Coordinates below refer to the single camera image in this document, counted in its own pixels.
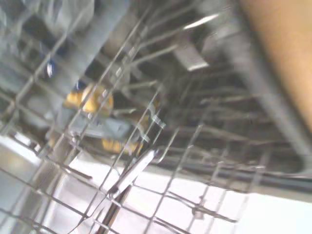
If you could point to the dishwasher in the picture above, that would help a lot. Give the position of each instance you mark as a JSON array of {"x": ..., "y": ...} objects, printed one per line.
[{"x": 243, "y": 204}]

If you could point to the yellow item in rack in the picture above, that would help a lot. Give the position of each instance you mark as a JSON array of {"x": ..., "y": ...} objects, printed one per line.
[{"x": 97, "y": 100}]

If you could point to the clear glass in rack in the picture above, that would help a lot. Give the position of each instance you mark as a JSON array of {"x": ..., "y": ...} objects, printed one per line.
[{"x": 48, "y": 17}]

